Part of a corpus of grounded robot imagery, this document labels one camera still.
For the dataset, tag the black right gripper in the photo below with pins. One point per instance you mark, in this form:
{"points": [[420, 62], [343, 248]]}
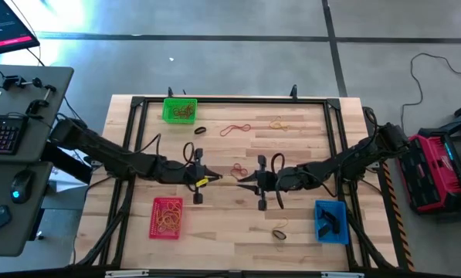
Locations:
{"points": [[276, 181]]}

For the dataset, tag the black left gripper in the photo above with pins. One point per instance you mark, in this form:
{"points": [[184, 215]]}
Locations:
{"points": [[184, 175]]}

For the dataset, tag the yellow rubber band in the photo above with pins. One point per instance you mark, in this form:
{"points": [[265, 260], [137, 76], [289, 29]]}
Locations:
{"points": [[176, 208], [176, 228], [158, 228], [160, 210], [168, 218], [276, 125], [283, 222]]}

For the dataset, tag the red plastic basket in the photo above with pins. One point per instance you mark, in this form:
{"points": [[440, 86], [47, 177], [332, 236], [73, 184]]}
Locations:
{"points": [[151, 204]]}

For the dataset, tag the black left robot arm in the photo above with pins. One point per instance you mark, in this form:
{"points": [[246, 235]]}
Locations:
{"points": [[99, 148]]}

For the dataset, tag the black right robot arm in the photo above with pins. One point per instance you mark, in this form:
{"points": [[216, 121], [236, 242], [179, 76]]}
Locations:
{"points": [[350, 158]]}

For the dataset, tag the yellow tape tag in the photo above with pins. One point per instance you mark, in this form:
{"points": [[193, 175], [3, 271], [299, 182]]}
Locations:
{"points": [[202, 182]]}

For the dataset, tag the green plastic basket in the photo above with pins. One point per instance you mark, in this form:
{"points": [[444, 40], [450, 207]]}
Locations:
{"points": [[166, 116]]}

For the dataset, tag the blue plastic basket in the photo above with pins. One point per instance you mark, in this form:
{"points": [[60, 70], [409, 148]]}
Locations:
{"points": [[344, 208]]}

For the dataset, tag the white paper sheets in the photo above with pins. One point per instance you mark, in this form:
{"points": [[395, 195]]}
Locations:
{"points": [[66, 181]]}

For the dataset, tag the yellow black hazard strip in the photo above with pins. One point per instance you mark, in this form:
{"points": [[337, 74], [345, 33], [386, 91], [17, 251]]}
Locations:
{"points": [[402, 237]]}

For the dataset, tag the red black tool case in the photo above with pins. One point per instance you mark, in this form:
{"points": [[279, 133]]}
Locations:
{"points": [[434, 181]]}

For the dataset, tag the black desk clamp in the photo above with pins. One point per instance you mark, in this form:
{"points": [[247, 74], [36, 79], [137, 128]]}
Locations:
{"points": [[10, 82], [37, 104]]}

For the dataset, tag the black computer mouse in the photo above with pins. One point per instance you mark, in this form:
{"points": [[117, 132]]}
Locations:
{"points": [[21, 181]]}

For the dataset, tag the grey desk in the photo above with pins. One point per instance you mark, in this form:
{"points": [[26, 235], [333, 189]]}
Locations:
{"points": [[6, 243], [29, 77]]}

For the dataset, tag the black keyboard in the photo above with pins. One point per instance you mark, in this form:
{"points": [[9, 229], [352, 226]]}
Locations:
{"points": [[2, 135]]}

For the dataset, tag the black computer monitor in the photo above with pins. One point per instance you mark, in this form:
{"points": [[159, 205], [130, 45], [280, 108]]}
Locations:
{"points": [[2, 19]]}

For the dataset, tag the black frame clamp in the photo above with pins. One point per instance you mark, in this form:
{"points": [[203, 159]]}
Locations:
{"points": [[293, 92], [170, 92]]}

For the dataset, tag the silver metal bracket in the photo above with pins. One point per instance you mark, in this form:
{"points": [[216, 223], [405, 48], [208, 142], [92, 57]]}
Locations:
{"points": [[342, 275], [126, 273]]}

